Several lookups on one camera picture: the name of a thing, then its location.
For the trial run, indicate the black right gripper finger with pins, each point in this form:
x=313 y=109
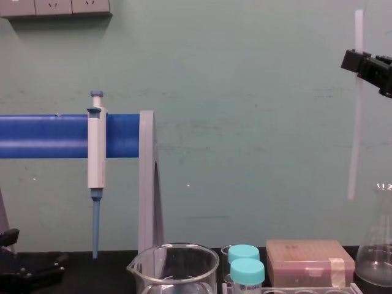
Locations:
x=352 y=61
x=379 y=73

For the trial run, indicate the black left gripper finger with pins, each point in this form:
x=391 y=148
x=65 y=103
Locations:
x=9 y=240
x=39 y=266

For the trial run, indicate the white stirring rod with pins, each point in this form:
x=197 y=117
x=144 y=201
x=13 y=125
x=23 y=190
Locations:
x=356 y=137

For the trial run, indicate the grey pipette stand end plate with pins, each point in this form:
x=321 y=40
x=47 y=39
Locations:
x=4 y=214
x=148 y=183

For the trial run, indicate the blue pipette stand bar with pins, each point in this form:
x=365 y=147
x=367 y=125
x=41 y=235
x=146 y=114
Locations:
x=43 y=136

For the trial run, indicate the white and blue pipette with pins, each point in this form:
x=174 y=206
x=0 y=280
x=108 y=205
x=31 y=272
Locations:
x=96 y=153

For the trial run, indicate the large clear glass beaker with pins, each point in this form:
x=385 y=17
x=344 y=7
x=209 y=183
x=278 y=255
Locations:
x=171 y=269

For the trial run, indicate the clear glass conical flask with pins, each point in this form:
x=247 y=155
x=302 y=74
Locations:
x=375 y=245

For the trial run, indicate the small clear glass beaker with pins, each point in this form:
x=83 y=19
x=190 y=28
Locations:
x=226 y=254

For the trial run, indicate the brown pipette tip box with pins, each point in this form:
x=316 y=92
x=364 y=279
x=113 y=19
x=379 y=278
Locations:
x=306 y=260

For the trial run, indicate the clear tube with teal cap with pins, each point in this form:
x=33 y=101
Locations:
x=247 y=275
x=244 y=252

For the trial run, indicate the clear plastic well plate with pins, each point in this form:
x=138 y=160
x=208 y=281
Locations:
x=306 y=291

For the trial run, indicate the grey wall power socket strip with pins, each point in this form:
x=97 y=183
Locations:
x=55 y=7

